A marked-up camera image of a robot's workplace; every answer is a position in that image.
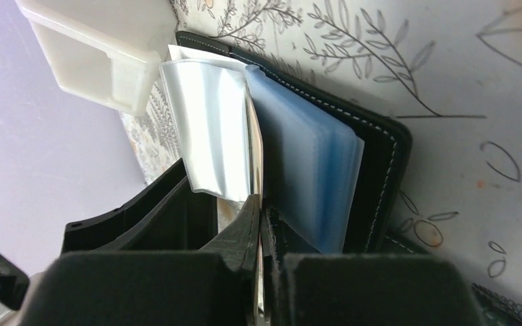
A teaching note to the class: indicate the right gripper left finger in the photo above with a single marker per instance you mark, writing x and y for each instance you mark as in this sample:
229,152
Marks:
168,216

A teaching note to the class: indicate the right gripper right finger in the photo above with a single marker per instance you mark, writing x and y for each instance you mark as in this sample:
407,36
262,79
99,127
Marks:
278,239

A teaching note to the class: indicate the black leather card holder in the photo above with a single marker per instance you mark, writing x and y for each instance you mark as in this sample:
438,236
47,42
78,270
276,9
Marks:
330,169

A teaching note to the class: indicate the white plastic card box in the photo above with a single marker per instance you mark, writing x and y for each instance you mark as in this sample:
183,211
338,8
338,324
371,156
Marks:
107,52

